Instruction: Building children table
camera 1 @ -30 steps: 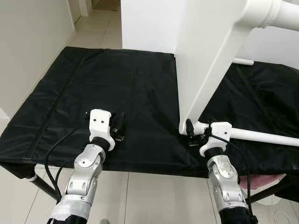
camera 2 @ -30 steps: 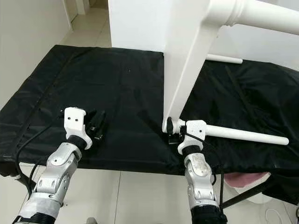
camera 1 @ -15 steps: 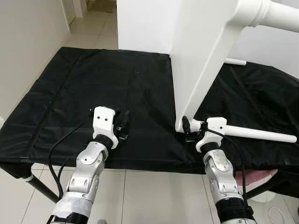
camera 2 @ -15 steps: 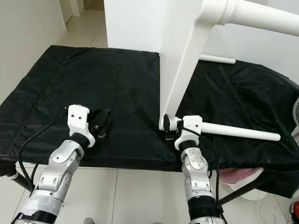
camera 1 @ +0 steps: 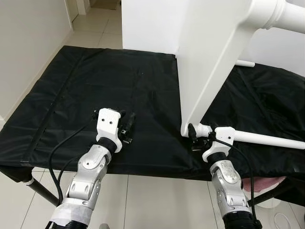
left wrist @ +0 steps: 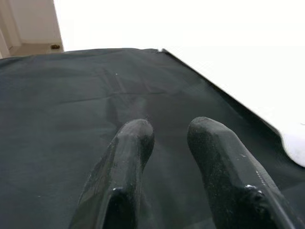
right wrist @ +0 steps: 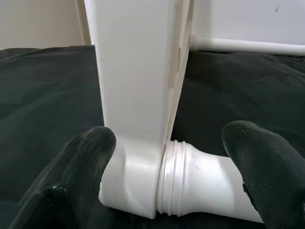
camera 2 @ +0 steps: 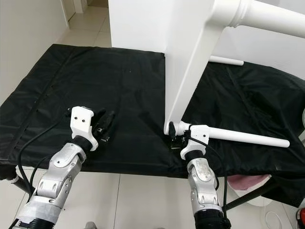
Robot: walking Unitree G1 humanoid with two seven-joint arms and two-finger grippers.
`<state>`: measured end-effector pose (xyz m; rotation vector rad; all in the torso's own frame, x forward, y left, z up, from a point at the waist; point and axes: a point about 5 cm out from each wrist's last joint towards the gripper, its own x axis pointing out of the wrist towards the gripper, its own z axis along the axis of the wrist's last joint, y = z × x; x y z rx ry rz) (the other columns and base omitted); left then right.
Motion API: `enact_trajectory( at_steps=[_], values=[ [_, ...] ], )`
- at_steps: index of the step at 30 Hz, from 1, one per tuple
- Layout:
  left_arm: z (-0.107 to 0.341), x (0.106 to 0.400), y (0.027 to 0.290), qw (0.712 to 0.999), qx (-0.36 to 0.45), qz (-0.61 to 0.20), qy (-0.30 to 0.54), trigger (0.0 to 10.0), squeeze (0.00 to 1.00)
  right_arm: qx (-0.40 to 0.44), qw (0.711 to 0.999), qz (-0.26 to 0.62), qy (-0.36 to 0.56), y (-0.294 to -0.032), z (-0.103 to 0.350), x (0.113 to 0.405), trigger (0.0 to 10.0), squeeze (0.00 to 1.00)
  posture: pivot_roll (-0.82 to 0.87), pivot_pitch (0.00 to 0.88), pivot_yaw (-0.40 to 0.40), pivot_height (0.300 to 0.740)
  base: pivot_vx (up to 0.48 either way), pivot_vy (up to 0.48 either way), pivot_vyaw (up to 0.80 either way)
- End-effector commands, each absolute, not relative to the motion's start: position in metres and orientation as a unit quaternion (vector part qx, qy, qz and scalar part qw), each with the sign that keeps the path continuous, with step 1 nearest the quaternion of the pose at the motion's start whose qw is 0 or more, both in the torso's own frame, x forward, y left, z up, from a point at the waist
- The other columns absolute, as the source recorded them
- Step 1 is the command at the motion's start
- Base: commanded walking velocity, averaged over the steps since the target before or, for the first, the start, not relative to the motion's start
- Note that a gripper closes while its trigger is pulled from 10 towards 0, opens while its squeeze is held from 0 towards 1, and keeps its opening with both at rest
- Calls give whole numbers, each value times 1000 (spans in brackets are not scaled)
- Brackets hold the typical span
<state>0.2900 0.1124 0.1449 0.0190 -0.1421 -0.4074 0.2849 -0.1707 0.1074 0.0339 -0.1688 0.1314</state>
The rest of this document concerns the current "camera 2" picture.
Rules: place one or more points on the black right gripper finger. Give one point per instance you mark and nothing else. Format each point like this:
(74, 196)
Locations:
(171, 128)

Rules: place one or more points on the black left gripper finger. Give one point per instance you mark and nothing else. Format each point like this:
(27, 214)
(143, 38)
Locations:
(109, 119)
(100, 114)

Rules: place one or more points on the white plastic table top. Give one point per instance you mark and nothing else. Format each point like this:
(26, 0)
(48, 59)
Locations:
(186, 71)

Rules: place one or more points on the white plastic table leg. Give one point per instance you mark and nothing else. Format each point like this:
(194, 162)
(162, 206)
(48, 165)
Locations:
(226, 60)
(267, 16)
(243, 136)

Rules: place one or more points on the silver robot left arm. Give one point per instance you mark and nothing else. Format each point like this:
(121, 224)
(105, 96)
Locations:
(59, 169)

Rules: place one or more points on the black table cloth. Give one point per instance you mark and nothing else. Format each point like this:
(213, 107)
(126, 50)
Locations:
(76, 81)

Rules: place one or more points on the pink round object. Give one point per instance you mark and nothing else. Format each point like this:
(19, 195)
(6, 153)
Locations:
(248, 181)

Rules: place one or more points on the grey robot left leg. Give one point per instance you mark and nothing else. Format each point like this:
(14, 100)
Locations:
(90, 225)

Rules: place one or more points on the white round base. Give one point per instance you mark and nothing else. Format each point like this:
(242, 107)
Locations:
(264, 199)

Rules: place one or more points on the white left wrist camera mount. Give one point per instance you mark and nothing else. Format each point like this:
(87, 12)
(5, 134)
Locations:
(82, 119)

